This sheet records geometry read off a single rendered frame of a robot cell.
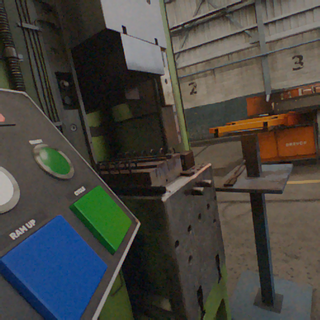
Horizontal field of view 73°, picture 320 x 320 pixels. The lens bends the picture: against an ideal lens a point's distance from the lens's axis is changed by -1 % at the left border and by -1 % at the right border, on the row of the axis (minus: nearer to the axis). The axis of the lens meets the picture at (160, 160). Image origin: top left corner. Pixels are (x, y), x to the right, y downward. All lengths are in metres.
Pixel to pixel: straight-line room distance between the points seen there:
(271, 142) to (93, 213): 4.02
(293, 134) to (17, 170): 4.11
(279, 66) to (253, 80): 0.82
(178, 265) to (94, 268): 0.48
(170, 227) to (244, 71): 7.83
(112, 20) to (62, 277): 0.59
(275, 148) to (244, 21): 5.47
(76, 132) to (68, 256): 0.47
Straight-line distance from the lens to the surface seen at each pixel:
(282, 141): 4.21
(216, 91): 8.33
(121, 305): 0.85
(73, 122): 0.65
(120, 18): 0.69
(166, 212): 0.61
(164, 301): 0.86
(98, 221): 0.28
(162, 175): 0.69
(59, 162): 0.31
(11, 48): 0.60
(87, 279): 0.23
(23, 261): 0.20
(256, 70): 8.27
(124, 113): 1.12
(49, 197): 0.26
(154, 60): 0.77
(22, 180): 0.26
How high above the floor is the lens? 1.11
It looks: 9 degrees down
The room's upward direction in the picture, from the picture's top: 11 degrees counter-clockwise
